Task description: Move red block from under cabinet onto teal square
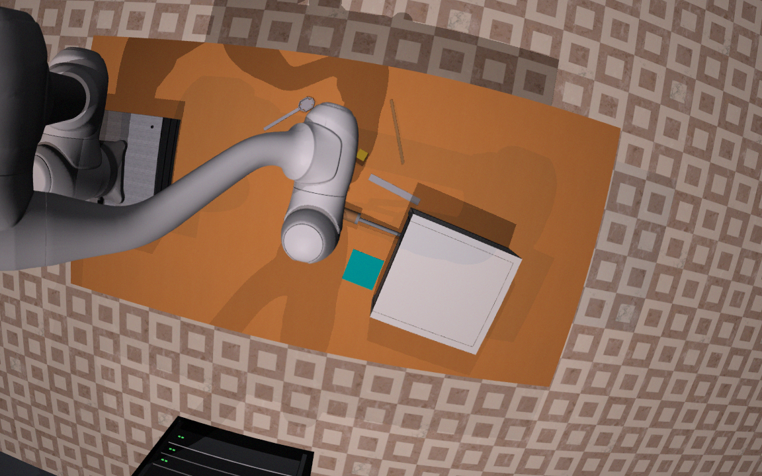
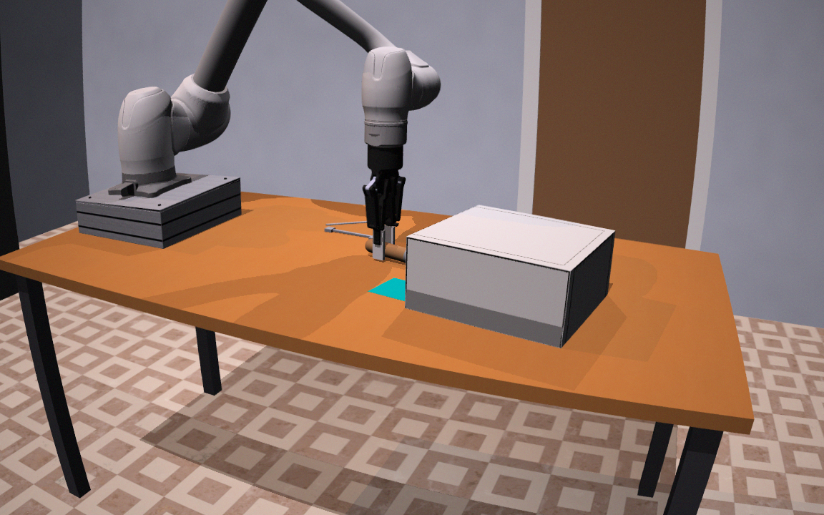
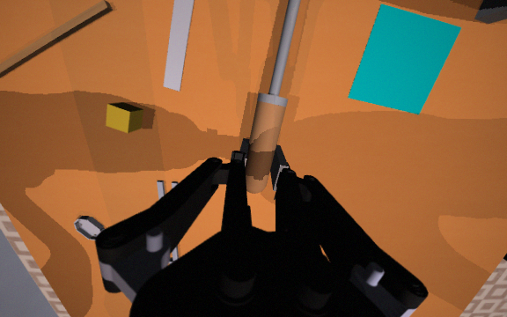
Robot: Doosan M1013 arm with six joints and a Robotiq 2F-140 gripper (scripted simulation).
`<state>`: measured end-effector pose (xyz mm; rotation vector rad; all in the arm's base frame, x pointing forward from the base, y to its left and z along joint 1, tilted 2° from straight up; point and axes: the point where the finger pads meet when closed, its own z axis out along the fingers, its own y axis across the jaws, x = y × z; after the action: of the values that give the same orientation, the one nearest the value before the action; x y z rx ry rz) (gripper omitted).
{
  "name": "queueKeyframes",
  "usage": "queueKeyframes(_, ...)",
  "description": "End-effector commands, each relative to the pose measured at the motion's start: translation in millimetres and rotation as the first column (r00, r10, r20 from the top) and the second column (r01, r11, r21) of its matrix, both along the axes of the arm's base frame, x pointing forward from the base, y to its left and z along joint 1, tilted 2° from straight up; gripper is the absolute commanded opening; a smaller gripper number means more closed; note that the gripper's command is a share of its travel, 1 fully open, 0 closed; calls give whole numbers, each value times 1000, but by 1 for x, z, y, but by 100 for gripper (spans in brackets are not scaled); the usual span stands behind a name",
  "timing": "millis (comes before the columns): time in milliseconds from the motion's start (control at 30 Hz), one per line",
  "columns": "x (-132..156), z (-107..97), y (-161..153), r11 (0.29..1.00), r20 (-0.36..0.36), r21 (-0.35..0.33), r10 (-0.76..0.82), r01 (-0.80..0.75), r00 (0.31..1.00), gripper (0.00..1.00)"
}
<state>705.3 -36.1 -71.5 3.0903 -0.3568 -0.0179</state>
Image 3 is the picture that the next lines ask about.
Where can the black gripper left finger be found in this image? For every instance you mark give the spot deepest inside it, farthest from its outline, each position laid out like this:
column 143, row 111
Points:
column 135, row 249

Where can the yellow block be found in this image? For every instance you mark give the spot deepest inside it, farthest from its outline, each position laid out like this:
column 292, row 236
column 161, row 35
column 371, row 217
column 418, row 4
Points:
column 124, row 117

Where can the grey flat bar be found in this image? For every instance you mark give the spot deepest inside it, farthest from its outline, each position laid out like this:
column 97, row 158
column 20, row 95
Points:
column 177, row 47

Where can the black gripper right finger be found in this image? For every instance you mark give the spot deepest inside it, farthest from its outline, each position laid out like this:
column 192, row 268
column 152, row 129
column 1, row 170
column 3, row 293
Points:
column 391, row 287

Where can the teal square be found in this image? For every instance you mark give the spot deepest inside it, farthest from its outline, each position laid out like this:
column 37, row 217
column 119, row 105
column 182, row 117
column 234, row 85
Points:
column 402, row 59

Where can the grey spoon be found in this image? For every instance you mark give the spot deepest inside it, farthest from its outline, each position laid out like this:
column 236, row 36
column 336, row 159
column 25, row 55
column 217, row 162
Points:
column 88, row 227

